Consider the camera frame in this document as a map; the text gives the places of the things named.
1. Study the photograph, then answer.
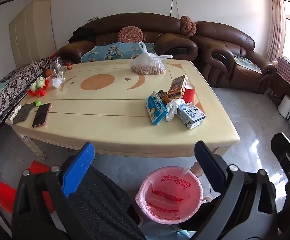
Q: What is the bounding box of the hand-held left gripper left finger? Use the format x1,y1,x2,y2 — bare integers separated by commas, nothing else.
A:
11,142,95,240

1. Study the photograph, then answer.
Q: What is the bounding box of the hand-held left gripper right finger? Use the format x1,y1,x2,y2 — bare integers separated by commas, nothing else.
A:
192,141,277,240

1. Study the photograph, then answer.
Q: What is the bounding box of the pink lined waste bin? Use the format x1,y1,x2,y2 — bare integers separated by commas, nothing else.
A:
135,166,204,225

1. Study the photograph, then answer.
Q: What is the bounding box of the white dark blue box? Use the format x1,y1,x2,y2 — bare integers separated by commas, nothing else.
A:
176,102,206,130

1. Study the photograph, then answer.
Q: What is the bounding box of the white tissue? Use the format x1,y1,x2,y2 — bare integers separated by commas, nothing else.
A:
165,98,186,122

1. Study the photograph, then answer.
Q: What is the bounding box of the red paper cup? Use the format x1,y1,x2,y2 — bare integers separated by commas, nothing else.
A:
182,82,196,103

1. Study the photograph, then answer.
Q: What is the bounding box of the blue white cartoon carton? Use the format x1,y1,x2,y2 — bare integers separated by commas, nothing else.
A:
146,91,170,126

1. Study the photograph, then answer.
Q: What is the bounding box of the black orange small box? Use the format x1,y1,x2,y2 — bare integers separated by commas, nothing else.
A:
158,90,170,103

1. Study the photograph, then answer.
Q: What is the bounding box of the brown yellow box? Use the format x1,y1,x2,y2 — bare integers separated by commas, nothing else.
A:
167,74,188,99

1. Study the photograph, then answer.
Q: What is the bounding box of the person's left leg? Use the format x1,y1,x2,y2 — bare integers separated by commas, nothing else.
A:
69,165,147,240

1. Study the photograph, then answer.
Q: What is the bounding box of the person's leg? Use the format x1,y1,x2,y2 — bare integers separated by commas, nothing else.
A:
179,197,222,231
69,165,147,240

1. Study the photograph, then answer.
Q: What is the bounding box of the white round appliance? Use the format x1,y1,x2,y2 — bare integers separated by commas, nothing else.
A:
278,95,290,118

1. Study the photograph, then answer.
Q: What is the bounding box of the person's right leg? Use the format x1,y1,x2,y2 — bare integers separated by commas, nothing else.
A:
179,197,222,231

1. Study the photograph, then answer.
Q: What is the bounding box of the smartphone with pink case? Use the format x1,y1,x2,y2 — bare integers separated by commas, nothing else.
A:
32,102,51,128

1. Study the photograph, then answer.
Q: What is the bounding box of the red plastic stool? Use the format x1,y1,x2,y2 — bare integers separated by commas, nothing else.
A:
0,160,56,213

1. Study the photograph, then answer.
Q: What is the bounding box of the dark cloth pouch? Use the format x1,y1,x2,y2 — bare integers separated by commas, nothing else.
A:
12,103,35,125

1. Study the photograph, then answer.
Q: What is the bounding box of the white comb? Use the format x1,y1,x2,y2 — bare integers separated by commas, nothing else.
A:
8,107,21,122

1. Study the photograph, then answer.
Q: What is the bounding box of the red plastic tray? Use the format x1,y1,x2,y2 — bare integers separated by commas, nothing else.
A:
27,84,47,98

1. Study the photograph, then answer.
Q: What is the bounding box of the white crumpled plastic wrap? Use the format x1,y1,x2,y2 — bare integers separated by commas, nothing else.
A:
51,71,64,88

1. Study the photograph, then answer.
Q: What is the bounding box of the pale blue lace seat cover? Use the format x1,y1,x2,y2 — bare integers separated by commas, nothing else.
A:
233,56,263,74

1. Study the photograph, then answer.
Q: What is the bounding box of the glass jar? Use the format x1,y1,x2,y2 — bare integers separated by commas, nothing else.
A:
50,57,67,77

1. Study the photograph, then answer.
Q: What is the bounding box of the black white floral blanket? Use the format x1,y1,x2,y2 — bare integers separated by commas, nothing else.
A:
0,57,52,152

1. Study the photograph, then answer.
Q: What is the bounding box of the plastic bag of peanuts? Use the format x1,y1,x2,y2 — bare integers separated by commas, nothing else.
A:
130,41,173,76

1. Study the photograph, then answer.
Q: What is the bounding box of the brown leather armchair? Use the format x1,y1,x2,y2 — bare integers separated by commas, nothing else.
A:
191,21,277,94

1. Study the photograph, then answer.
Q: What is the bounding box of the blue floral seat cover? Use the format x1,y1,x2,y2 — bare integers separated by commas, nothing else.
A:
81,42,158,63

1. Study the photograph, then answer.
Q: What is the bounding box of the brown leather sofa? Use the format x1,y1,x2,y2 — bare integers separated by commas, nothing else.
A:
56,12,198,64

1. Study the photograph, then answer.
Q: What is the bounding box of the beige curtain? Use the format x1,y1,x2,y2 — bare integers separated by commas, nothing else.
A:
267,0,288,61

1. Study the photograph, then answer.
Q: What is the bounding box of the black clothing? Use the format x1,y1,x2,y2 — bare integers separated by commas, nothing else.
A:
68,26,96,43

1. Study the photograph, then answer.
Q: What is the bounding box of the large pink crochet round cushion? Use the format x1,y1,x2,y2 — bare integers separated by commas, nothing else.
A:
118,26,144,43

